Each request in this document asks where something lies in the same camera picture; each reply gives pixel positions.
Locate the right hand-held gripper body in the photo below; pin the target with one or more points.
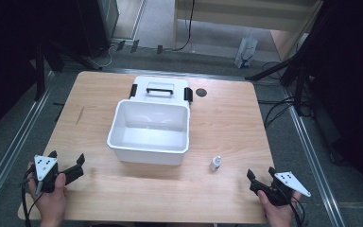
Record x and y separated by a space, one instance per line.
282 186

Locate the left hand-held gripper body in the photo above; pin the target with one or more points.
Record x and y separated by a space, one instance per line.
45 166

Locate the small white bottle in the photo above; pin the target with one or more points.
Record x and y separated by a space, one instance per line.
215 164

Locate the white plastic storage box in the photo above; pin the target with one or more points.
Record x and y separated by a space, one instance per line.
151 134

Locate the person's right hand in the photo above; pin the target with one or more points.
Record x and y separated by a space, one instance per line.
279 214

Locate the person's left hand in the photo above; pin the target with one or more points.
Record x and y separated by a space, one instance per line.
51 203

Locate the black tripod stand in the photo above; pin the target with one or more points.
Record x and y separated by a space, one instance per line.
296 71
40 72

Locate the black round table grommet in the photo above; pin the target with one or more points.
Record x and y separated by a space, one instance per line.
201 92

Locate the white paper bag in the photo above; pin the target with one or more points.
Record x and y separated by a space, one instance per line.
245 52

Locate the dark cabinet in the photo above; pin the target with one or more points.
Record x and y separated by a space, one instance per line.
97 25

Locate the light wooden shelf unit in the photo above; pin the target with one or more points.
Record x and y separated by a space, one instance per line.
245 15

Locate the metal floor rail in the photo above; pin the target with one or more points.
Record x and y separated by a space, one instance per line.
315 157
12 142

